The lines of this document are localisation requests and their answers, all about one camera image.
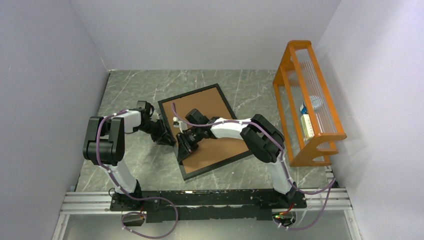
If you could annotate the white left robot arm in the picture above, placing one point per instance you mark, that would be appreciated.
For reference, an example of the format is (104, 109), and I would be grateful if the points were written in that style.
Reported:
(104, 143)

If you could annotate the aluminium table rail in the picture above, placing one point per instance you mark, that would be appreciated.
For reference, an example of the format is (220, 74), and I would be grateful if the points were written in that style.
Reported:
(87, 216)

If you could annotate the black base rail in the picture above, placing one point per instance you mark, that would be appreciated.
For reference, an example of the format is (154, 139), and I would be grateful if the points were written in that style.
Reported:
(184, 205)

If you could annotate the brown backing board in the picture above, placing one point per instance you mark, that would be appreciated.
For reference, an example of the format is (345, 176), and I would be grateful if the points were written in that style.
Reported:
(215, 106)

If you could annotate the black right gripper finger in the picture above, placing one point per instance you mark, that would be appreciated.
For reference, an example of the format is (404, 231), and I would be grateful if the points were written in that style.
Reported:
(184, 147)
(192, 146)

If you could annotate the white box in shelf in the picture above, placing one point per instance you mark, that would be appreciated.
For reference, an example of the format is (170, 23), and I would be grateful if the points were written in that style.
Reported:
(306, 123)

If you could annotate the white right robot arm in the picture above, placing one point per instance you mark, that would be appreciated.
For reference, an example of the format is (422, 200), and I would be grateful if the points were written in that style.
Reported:
(262, 139)

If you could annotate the black picture frame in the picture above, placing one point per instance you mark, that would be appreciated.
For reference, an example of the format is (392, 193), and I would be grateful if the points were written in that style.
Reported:
(185, 172)

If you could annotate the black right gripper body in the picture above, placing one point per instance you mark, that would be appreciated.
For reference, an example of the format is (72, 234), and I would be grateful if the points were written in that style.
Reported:
(194, 134)

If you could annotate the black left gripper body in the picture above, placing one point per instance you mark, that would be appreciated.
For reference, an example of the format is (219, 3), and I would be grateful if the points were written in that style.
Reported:
(154, 128)

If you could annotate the orange wooden shelf rack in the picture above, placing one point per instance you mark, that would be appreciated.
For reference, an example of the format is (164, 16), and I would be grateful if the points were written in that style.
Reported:
(299, 80)

